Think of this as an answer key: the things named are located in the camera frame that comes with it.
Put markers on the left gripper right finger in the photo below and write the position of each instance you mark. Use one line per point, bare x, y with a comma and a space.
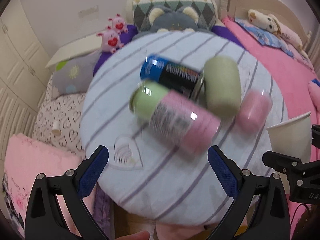
270, 220

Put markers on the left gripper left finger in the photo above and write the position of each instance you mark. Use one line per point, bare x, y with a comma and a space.
44, 218

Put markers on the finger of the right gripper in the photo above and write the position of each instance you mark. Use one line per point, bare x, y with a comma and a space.
284, 164

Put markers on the white paper cup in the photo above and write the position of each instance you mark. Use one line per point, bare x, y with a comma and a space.
292, 137

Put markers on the clear pink plastic cup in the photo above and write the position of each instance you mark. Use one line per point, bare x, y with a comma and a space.
254, 111

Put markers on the pale green matte cup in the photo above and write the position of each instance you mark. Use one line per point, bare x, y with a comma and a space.
222, 86

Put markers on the operator hand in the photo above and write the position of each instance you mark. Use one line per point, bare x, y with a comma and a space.
143, 235

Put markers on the pink embroidered quilt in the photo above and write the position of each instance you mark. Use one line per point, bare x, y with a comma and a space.
25, 159

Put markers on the pink plush toy right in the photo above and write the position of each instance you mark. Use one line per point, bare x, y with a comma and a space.
314, 91

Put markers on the pink fleece bedspread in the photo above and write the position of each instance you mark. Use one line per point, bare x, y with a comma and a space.
291, 76

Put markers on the small white spool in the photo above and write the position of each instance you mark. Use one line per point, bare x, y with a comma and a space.
56, 128

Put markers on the pink green labelled can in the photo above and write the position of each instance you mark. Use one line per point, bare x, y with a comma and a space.
174, 117

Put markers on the heart pattern sheet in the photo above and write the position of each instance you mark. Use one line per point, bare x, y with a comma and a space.
67, 109

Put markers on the blue floral pillow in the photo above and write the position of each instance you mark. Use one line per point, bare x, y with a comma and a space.
264, 37

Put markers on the blue black CoolTowel can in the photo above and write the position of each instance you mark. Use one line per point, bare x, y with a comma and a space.
172, 75

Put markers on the cream dog plush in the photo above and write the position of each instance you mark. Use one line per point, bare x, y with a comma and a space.
271, 24

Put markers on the grey sun pattern pillow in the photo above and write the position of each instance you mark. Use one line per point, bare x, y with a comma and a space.
74, 76

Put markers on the cream wardrobe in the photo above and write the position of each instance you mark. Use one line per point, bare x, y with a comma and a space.
24, 75

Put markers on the cream wooden headboard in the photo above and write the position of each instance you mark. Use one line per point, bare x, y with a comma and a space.
296, 14

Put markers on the white flat board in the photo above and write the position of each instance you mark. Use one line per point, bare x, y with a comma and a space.
73, 49

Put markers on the grey bear plush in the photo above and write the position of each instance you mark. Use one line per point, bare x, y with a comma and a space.
162, 19

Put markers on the pink pig plush front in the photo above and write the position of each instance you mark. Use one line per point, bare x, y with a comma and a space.
110, 40

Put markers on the pink pig plush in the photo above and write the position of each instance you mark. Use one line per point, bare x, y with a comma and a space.
118, 24
110, 40

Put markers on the pink pig plush rear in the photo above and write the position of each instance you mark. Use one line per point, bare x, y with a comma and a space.
118, 24

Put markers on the diamond pattern pillow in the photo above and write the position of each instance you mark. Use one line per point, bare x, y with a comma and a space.
136, 11

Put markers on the white wall outlet plate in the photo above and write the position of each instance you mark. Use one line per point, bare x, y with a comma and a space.
89, 11

